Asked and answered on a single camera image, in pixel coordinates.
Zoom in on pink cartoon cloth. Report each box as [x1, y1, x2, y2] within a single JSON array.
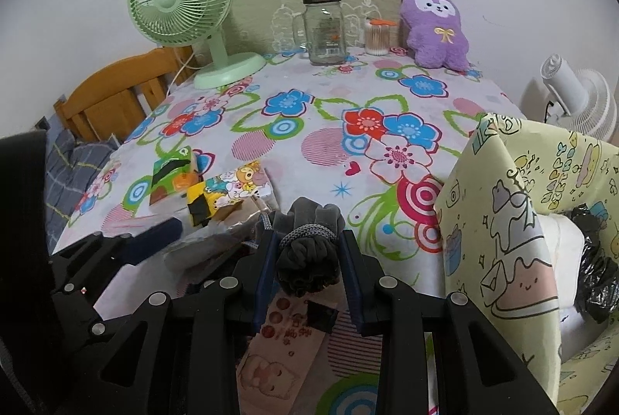
[[237, 291, 337, 414]]

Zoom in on white towel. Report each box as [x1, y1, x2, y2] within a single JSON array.
[[538, 215, 585, 363]]

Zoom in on yellow cartoon fabric storage box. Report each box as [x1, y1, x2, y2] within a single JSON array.
[[434, 114, 618, 414]]

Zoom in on grey black socks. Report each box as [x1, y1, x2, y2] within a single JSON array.
[[270, 197, 345, 298]]

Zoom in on cartoon bear tissue pack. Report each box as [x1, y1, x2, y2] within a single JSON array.
[[187, 160, 278, 226]]

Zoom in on green orange tissue pack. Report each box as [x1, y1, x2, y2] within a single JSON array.
[[149, 146, 202, 211]]

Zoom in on grey plaid pillow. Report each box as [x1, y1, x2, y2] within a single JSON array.
[[44, 129, 118, 251]]

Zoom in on floral tablecloth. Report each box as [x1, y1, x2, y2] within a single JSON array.
[[50, 45, 526, 415]]

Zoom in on white standing fan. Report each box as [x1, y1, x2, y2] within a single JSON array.
[[540, 54, 618, 142]]

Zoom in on purple plush bunny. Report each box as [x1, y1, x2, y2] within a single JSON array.
[[400, 0, 469, 72]]

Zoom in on toothpick jar orange lid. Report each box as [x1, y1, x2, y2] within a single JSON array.
[[364, 18, 398, 57]]

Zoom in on glass mason jar mug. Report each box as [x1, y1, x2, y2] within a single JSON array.
[[293, 0, 347, 66]]

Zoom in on green desk fan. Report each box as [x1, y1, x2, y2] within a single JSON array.
[[128, 0, 265, 90]]

